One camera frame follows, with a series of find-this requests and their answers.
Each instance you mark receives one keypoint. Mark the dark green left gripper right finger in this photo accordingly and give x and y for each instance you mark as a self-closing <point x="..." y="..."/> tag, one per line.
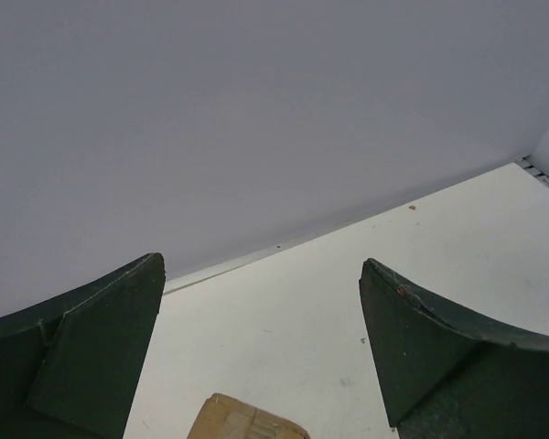
<point x="446" y="371"/>

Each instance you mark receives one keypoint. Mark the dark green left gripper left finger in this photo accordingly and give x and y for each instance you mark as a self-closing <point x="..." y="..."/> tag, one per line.
<point x="69" y="366"/>

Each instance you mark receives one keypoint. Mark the brown cardboard express box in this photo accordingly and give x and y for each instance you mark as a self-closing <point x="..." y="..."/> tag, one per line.
<point x="224" y="417"/>

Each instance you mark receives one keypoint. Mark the aluminium table edge rail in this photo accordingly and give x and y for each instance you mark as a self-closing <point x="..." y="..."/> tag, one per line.
<point x="526" y="165"/>

